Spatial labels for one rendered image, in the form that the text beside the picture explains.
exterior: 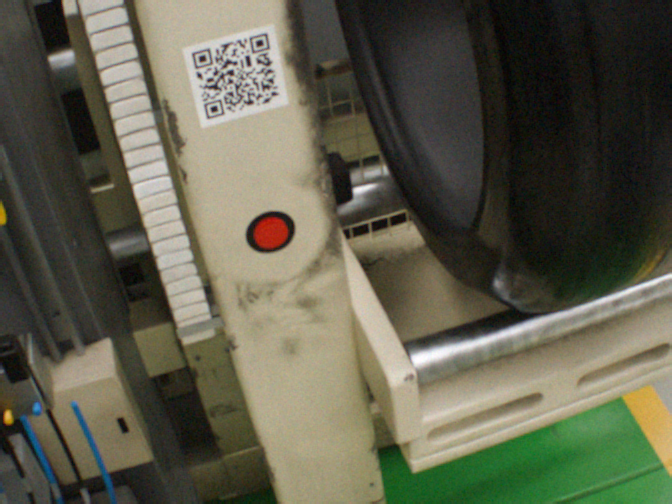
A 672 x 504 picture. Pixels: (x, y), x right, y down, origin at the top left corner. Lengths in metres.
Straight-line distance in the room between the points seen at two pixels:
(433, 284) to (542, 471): 0.88
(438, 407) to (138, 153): 0.38
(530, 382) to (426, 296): 0.24
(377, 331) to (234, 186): 0.20
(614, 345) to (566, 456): 1.01
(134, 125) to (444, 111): 0.49
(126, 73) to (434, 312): 0.52
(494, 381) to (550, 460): 1.04
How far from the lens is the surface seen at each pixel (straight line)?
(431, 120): 1.13
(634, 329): 0.99
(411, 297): 1.12
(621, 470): 1.95
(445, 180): 1.09
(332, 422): 1.01
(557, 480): 1.93
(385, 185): 1.11
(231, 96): 0.75
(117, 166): 1.64
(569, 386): 0.96
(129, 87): 0.74
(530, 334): 0.91
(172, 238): 0.82
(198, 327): 0.88
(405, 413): 0.86
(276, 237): 0.82
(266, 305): 0.87
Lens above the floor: 1.55
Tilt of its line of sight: 38 degrees down
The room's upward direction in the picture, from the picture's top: 10 degrees counter-clockwise
